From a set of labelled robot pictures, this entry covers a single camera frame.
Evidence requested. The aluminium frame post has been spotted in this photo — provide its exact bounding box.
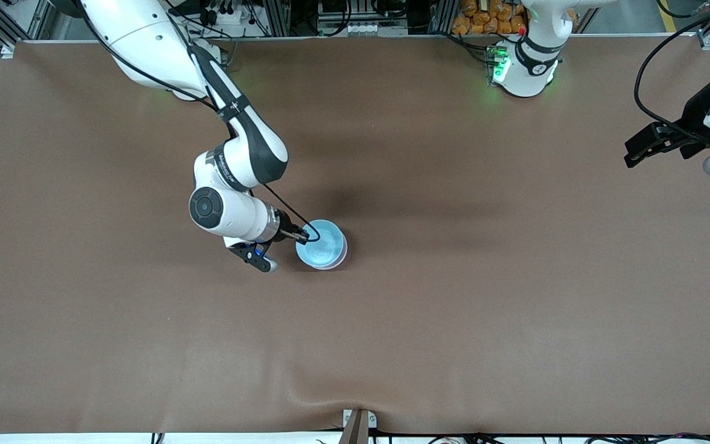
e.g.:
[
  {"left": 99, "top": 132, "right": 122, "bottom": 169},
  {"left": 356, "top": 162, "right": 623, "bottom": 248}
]
[
  {"left": 430, "top": 0, "right": 454, "bottom": 35},
  {"left": 263, "top": 0, "right": 291, "bottom": 36}
]

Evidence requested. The pink bowl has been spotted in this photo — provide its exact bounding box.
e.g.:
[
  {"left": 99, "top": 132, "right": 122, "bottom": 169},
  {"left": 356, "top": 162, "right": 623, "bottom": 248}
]
[{"left": 313, "top": 229, "right": 349, "bottom": 271}]

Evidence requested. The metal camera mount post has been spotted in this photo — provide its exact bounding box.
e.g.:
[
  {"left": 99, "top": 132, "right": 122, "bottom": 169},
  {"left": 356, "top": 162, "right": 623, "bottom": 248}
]
[{"left": 339, "top": 409, "right": 378, "bottom": 444}]

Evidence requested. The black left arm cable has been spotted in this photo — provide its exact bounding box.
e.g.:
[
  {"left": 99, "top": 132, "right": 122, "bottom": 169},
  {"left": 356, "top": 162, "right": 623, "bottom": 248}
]
[{"left": 634, "top": 2, "right": 710, "bottom": 140}]

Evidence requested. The pile of orange objects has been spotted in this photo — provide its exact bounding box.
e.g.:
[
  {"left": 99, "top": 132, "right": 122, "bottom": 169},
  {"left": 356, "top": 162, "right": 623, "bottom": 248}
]
[{"left": 452, "top": 0, "right": 528, "bottom": 35}]

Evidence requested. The white power strip with plugs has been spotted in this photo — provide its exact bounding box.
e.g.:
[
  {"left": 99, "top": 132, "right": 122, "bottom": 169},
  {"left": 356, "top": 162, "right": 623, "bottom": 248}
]
[{"left": 204, "top": 5, "right": 251, "bottom": 27}]

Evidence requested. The brown table mat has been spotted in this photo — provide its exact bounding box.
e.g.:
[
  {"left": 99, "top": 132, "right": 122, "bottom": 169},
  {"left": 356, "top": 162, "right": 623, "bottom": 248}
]
[{"left": 0, "top": 36, "right": 710, "bottom": 435}]

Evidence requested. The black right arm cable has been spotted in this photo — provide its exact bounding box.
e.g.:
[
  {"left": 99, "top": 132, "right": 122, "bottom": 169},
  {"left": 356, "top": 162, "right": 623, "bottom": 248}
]
[{"left": 78, "top": 0, "right": 322, "bottom": 243}]

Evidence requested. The blue bowl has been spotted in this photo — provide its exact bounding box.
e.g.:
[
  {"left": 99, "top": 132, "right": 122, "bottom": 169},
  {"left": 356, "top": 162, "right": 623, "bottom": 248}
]
[{"left": 295, "top": 219, "right": 345, "bottom": 268}]

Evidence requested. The black electronics box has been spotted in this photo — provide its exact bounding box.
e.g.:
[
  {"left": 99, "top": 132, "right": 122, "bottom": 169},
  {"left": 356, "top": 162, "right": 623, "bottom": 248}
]
[{"left": 318, "top": 0, "right": 417, "bottom": 25}]

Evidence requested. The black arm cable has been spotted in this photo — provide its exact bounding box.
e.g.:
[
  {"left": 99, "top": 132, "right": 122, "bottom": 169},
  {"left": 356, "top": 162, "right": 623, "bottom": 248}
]
[
  {"left": 634, "top": 2, "right": 710, "bottom": 140},
  {"left": 78, "top": 0, "right": 322, "bottom": 243}
]

